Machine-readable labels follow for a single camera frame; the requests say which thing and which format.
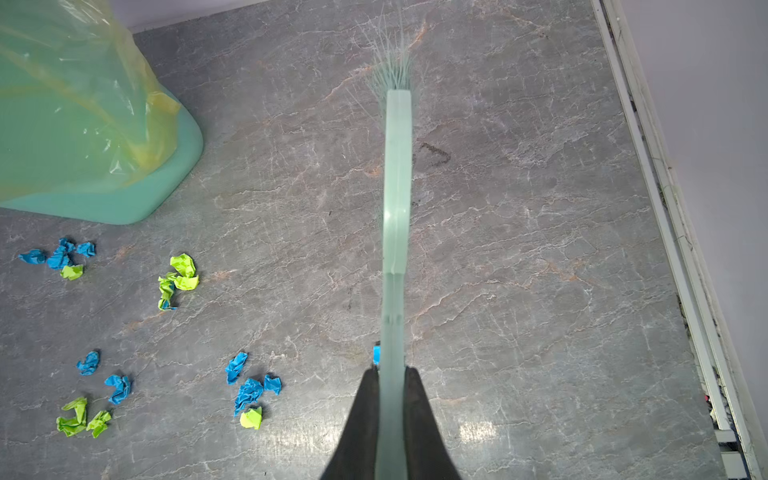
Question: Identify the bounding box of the mint green hand brush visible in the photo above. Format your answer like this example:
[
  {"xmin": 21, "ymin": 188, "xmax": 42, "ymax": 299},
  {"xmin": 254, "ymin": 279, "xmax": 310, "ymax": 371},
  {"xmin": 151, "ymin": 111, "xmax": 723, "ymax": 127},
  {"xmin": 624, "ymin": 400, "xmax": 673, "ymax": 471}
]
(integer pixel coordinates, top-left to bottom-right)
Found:
[{"xmin": 371, "ymin": 26, "xmax": 413, "ymax": 479}]

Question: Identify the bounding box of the lime green scrap pair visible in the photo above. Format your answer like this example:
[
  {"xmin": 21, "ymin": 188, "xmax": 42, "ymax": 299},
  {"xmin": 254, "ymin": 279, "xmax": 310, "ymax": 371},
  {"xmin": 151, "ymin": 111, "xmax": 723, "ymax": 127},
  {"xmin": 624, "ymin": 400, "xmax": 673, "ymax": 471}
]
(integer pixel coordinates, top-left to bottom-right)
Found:
[{"xmin": 56, "ymin": 397, "xmax": 112, "ymax": 439}]

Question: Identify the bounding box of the small blue scrap left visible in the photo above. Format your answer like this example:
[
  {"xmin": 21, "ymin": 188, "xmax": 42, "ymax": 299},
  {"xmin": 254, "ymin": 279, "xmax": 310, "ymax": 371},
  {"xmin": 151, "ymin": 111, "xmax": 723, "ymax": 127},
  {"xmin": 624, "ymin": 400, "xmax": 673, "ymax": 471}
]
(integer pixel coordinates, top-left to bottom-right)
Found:
[{"xmin": 76, "ymin": 350, "xmax": 100, "ymax": 376}]

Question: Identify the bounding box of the small blue paper scrap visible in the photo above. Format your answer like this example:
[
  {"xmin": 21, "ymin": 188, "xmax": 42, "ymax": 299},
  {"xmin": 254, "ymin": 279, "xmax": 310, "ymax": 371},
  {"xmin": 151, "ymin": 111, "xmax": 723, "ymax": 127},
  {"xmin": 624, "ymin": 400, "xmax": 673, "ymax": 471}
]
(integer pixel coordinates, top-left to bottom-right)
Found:
[{"xmin": 104, "ymin": 375, "xmax": 132, "ymax": 406}]

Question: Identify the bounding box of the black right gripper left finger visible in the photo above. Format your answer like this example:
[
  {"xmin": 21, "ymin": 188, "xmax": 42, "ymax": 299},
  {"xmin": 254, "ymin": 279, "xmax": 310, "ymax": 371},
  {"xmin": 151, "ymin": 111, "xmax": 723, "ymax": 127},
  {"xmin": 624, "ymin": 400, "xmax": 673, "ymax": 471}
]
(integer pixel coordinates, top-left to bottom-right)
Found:
[{"xmin": 321, "ymin": 367, "xmax": 380, "ymax": 480}]

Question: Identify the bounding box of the lime green crumpled scrap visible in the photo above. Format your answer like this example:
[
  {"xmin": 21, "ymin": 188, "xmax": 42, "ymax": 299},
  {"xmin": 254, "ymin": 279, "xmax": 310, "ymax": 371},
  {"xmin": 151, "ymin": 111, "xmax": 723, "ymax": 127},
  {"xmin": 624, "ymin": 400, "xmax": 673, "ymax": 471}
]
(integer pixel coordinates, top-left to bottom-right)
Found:
[{"xmin": 158, "ymin": 253, "xmax": 200, "ymax": 311}]

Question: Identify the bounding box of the green lined trash bin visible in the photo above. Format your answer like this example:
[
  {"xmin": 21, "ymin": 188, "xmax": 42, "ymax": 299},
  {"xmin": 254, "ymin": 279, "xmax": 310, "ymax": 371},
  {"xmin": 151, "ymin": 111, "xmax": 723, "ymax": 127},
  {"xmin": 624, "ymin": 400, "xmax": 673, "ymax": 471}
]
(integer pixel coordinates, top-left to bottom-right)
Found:
[{"xmin": 1, "ymin": 1, "xmax": 204, "ymax": 225}]

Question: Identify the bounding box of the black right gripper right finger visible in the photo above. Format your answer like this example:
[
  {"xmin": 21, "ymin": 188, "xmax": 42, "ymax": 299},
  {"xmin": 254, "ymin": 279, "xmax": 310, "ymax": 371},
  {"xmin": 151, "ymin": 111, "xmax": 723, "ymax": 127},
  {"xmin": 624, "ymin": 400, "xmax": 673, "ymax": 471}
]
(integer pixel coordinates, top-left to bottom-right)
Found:
[{"xmin": 403, "ymin": 367, "xmax": 460, "ymax": 480}]

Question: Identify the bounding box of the blue scrap cluster centre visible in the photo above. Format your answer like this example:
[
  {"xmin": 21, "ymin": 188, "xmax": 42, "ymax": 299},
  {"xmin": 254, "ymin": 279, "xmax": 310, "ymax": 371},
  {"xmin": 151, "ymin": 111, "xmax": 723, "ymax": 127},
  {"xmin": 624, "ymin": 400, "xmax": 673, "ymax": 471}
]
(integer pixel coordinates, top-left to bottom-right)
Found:
[{"xmin": 225, "ymin": 352, "xmax": 283, "ymax": 430}]

